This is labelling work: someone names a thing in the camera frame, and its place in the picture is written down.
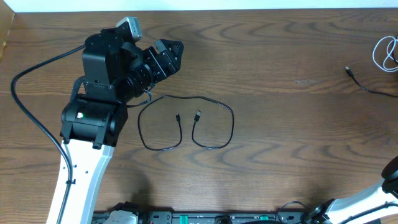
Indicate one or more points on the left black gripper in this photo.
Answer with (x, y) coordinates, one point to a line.
(158, 64)

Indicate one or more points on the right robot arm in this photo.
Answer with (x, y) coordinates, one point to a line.
(378, 201)

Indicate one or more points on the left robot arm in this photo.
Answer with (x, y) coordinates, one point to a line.
(116, 70)

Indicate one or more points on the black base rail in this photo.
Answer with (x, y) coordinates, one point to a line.
(128, 212)

